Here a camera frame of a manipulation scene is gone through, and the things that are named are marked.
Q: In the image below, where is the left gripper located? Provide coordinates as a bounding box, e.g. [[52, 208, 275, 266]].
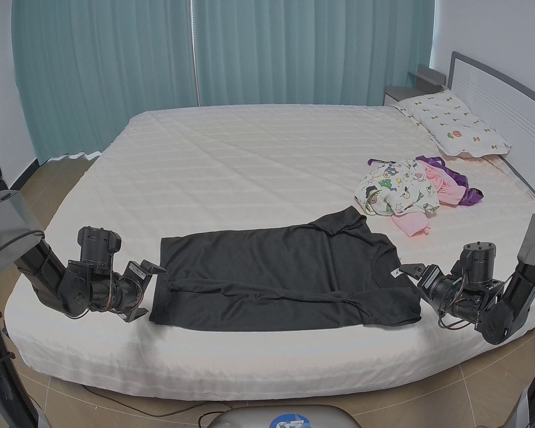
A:
[[114, 278, 154, 325]]

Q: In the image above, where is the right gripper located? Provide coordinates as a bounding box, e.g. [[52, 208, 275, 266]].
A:
[[418, 278, 456, 316]]

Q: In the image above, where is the black T-shirt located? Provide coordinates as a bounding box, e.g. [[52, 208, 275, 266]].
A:
[[148, 206, 424, 332]]

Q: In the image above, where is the bed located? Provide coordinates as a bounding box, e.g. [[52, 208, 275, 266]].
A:
[[2, 52, 535, 400]]

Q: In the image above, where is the pale pink garment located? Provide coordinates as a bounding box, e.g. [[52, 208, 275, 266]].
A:
[[392, 212, 431, 239]]

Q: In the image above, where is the purple garment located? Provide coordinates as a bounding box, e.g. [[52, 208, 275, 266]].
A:
[[368, 155, 484, 208]]

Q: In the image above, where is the white printed pyjama top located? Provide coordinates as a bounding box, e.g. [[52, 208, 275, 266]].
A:
[[354, 159, 441, 218]]

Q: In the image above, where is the white printed pillow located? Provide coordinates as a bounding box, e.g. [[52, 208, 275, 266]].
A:
[[391, 89, 513, 157]]

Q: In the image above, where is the grey bedside table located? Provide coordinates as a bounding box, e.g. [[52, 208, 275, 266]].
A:
[[385, 64, 446, 107]]

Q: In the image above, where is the blue-green curtain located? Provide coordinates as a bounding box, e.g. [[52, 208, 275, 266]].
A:
[[11, 0, 201, 166], [192, 0, 434, 106]]

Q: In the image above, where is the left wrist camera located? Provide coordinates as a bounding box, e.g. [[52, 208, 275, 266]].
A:
[[125, 260, 167, 285]]

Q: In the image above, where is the black cable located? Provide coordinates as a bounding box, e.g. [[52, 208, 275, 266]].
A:
[[0, 230, 45, 270], [80, 384, 235, 428]]

